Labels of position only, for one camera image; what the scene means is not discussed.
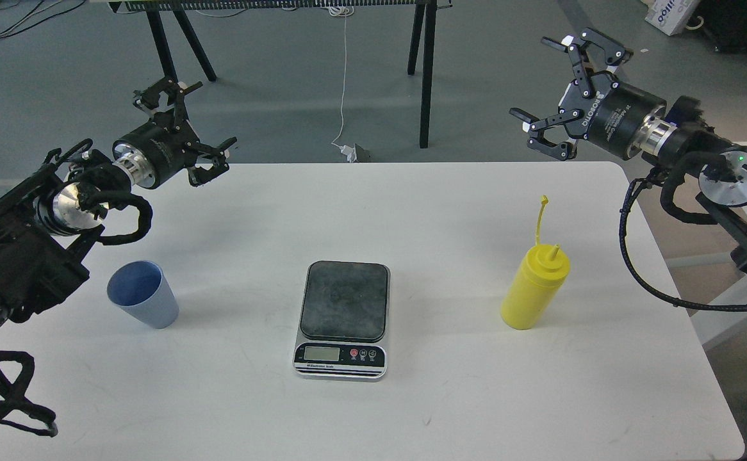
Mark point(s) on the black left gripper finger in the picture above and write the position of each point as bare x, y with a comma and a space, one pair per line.
164, 102
204, 162

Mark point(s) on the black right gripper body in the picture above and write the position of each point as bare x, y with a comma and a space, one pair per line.
611, 115

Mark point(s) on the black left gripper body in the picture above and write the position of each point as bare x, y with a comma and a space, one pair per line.
159, 152

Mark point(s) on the blue plastic cup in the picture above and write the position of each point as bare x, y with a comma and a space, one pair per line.
141, 289

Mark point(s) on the yellow squeeze bottle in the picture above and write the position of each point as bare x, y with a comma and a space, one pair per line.
540, 275

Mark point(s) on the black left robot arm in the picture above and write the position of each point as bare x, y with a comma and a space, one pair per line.
79, 198

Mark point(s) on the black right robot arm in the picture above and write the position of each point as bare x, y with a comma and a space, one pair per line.
675, 145

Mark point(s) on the digital kitchen scale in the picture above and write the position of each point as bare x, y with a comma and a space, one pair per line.
344, 314

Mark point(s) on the white cardboard box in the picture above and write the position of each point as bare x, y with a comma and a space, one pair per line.
670, 17

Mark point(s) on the white power adapter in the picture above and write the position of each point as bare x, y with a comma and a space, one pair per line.
355, 154

